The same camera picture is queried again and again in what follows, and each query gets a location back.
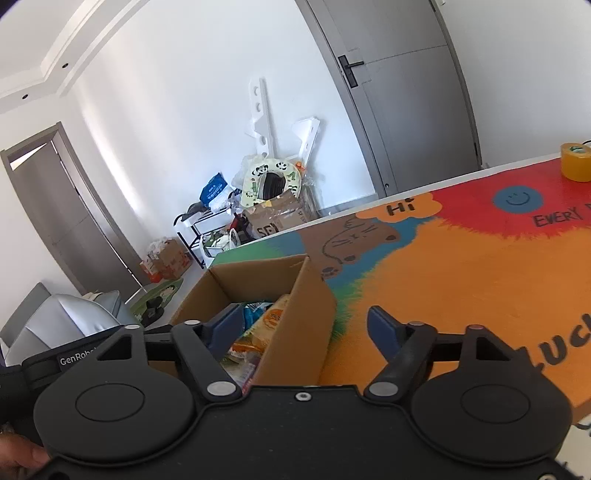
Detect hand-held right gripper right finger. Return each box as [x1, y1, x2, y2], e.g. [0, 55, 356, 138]
[364, 305, 520, 402]

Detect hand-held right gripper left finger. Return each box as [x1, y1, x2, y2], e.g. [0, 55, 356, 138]
[92, 304, 245, 402]

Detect brown cardboard box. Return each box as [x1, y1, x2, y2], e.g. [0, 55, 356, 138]
[168, 254, 338, 388]

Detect person's left hand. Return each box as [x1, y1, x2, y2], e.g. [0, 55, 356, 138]
[0, 427, 51, 480]

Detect grey sofa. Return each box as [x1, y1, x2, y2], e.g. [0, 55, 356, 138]
[0, 282, 130, 365]

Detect green floor mat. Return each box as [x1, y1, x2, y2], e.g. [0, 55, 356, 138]
[129, 277, 185, 326]

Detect white plastic bag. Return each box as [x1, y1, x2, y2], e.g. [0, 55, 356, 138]
[203, 228, 243, 257]

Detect printed cardboard box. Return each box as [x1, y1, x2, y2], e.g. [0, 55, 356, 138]
[141, 237, 192, 284]

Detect colourful cartoon table mat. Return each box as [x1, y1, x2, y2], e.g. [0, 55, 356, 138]
[203, 157, 591, 411]

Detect black shoe rack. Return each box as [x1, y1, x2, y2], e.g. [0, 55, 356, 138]
[174, 203, 250, 268]

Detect open torn cardboard box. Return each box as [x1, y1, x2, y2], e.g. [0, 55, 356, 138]
[242, 189, 317, 243]

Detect blue plastic bag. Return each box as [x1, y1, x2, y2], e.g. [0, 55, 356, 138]
[201, 173, 229, 206]

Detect panda print toilet seat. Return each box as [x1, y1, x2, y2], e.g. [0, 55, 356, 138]
[241, 157, 303, 208]

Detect grey side door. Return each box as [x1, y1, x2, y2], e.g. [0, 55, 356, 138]
[0, 122, 144, 296]

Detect short white perforated board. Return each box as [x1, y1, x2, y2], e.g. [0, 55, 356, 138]
[292, 117, 321, 162]

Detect tall white perforated board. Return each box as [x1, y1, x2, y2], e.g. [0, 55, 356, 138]
[248, 78, 278, 160]

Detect yellow tape roll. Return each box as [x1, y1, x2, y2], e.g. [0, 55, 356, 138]
[560, 142, 591, 182]

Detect black door handle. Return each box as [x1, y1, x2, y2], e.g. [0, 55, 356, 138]
[338, 55, 365, 88]

